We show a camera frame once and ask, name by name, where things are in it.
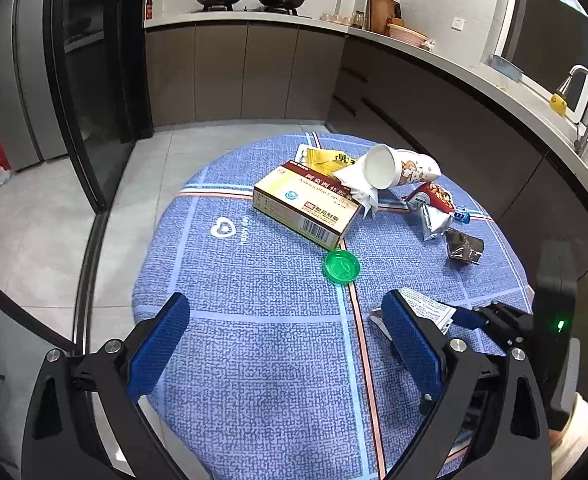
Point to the white cartoon paper cup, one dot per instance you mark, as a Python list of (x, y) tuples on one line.
[(404, 167)]

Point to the black framed glass door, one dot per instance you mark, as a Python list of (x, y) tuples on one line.
[(99, 60)]

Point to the dark window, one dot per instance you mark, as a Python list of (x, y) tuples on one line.
[(549, 20)]

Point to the person's right forearm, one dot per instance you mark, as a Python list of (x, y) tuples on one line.
[(581, 422)]

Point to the glass jar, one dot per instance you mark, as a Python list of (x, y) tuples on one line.
[(358, 20)]

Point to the dark foil wrapper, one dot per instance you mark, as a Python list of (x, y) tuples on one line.
[(464, 247)]

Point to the grey refrigerator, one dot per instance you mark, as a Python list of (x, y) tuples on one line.
[(24, 60)]

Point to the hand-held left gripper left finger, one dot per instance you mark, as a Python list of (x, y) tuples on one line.
[(159, 345)]

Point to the yellow sponge duck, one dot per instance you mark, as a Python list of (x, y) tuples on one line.
[(559, 104)]

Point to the red snack packet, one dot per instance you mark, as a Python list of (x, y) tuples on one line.
[(431, 195)]

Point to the pink woven basket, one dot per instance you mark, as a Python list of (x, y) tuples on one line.
[(406, 35)]

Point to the small blue white tube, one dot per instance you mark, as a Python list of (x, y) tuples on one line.
[(463, 216)]

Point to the clear glass dish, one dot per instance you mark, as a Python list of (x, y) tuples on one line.
[(335, 18)]

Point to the white wall socket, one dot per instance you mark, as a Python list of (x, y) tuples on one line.
[(459, 23)]

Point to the wooden cutting board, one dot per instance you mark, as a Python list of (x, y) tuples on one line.
[(381, 10)]

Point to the white printed paper leaflet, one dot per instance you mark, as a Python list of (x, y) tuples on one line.
[(424, 305)]

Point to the white kitchen countertop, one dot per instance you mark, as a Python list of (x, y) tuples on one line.
[(474, 67)]

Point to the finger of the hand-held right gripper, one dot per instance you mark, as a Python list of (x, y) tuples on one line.
[(504, 322)]

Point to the red label sauce bottle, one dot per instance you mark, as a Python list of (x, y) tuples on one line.
[(149, 7)]

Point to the beige maroon medicine box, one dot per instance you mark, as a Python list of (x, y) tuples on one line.
[(299, 200)]

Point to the yellow snack packet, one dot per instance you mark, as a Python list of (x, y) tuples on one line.
[(324, 157)]

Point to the blue checked tablecloth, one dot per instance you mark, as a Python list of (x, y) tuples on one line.
[(274, 360)]

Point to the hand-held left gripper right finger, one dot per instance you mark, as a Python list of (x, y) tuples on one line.
[(414, 345)]

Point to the silver foil packet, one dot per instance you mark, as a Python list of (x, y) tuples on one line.
[(431, 222)]

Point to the brown base cabinets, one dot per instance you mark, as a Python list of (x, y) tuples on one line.
[(274, 70)]

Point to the small white item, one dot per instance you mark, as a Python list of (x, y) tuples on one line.
[(429, 45)]

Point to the white tissue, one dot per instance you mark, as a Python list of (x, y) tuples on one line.
[(356, 180)]

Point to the green plastic lid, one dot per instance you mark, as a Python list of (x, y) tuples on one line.
[(341, 267)]

